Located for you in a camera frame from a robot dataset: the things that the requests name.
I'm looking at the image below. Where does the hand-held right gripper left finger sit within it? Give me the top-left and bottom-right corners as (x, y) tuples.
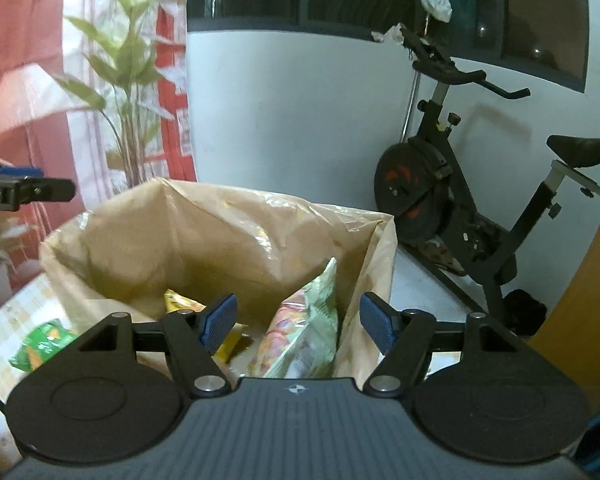
(75, 294), (239, 399)

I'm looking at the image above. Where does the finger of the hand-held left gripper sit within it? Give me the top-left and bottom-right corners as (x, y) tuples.
(0, 165), (45, 179)
(19, 176), (76, 205)

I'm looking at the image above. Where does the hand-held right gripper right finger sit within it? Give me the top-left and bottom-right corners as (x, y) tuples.
(359, 292), (523, 399)

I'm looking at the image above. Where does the pastel green snack packet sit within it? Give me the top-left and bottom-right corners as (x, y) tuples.
(250, 257), (342, 379)

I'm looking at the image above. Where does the cardboard box with plastic liner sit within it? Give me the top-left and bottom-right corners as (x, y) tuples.
(39, 177), (398, 386)

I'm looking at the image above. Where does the yellow snack packet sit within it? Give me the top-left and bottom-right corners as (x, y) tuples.
(162, 288), (252, 362)

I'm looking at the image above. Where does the camouflage cloth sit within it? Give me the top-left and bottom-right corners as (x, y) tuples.
(419, 240), (467, 277)

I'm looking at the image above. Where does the black exercise bike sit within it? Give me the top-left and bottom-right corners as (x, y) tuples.
(372, 22), (600, 335)

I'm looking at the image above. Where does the checkered tablecloth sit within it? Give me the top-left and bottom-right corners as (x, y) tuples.
(0, 272), (97, 476)

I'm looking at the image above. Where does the black item on floor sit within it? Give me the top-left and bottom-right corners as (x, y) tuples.
(502, 289), (549, 337)

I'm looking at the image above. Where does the bright green snack packet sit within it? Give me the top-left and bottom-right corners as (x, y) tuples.
(7, 321), (79, 372)

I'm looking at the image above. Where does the wooden panel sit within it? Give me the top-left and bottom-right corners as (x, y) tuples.
(527, 175), (600, 402)

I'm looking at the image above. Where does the metal rod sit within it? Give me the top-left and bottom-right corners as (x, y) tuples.
(400, 72), (422, 144)

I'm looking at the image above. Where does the clear plastic wrap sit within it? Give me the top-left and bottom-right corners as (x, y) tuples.
(372, 24), (406, 44)

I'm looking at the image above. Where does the white plastic bag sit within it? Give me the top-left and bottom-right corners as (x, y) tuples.
(421, 0), (454, 24)

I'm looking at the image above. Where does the printed wall cloth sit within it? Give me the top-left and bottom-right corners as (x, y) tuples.
(0, 0), (199, 321)

